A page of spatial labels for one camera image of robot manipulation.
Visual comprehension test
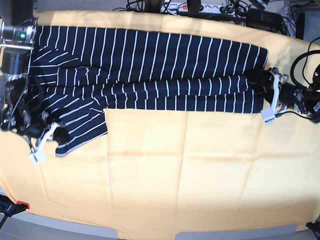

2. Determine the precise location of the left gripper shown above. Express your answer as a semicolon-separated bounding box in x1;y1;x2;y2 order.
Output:
246;67;304;115

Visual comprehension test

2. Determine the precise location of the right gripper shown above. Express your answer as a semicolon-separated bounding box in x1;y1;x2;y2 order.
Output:
13;109;69;155

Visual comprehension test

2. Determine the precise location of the navy white striped T-shirt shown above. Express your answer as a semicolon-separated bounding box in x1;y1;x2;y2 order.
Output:
25;26;269;157

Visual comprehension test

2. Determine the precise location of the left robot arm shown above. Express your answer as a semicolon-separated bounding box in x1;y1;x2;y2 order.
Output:
246;37;320;126

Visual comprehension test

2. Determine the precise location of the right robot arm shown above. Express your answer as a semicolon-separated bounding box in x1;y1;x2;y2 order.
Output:
0;0;67;163

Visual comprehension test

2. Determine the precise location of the black power adapter box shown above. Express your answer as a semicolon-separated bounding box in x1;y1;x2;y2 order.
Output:
245;8;283;31

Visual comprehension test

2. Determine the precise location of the blue red clamp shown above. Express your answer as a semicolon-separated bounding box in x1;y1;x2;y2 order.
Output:
0;195;30;217

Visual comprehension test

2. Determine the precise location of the white power strip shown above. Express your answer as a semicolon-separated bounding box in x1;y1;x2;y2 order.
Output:
161;2;226;14

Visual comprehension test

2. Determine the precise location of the yellow table cloth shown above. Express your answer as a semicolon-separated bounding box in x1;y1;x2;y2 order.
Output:
0;9;320;240

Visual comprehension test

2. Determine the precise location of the black clamp right corner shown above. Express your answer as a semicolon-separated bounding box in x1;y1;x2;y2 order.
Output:
305;220;320;240

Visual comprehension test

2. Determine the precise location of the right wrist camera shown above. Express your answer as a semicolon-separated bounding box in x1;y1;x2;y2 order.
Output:
29;151;47;164

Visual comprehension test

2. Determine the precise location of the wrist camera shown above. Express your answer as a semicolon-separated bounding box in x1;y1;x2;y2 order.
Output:
29;151;47;164
260;107;276;126

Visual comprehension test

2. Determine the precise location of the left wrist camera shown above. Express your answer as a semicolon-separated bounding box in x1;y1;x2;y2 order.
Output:
260;107;276;126

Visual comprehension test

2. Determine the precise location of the black camera stand pole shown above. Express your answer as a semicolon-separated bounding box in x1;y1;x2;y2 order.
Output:
144;0;165;13

